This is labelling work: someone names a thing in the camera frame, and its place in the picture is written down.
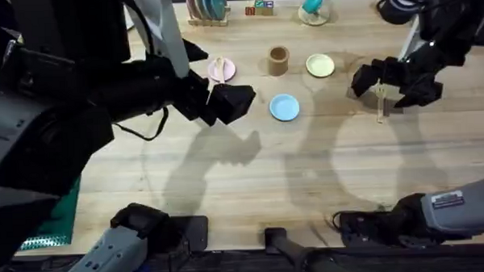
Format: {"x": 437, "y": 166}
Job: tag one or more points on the coloured toy blocks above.
{"x": 259, "y": 8}

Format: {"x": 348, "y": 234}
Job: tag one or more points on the brown cylindrical container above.
{"x": 278, "y": 64}

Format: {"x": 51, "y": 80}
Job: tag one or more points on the small pink plate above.
{"x": 229, "y": 69}

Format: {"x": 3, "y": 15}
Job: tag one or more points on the mauve plate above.
{"x": 191, "y": 4}

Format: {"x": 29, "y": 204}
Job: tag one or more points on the black rail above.
{"x": 238, "y": 269}

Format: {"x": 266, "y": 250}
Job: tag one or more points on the wooden fork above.
{"x": 381, "y": 107}

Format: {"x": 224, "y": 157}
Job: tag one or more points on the small light blue plate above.
{"x": 284, "y": 107}

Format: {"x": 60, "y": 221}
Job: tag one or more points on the teal cup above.
{"x": 312, "y": 2}

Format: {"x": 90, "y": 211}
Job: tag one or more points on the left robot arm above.
{"x": 24, "y": 131}

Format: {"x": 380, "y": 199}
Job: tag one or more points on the small yellow-green plate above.
{"x": 320, "y": 65}

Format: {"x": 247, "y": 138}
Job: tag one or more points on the teal plate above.
{"x": 215, "y": 3}

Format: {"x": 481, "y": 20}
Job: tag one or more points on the left wrist upright plate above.
{"x": 165, "y": 29}

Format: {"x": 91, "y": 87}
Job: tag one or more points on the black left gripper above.
{"x": 143, "y": 89}

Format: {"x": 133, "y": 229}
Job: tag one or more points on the wooden spoon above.
{"x": 220, "y": 68}

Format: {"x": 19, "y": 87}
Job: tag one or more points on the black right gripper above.
{"x": 421, "y": 63}

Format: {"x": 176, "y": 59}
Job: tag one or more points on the black mount post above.
{"x": 282, "y": 243}

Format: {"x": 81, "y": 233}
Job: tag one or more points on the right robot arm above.
{"x": 462, "y": 213}

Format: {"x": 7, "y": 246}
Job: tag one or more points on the wooden peg rack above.
{"x": 207, "y": 21}

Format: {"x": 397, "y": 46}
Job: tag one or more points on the green cutting mat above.
{"x": 63, "y": 223}

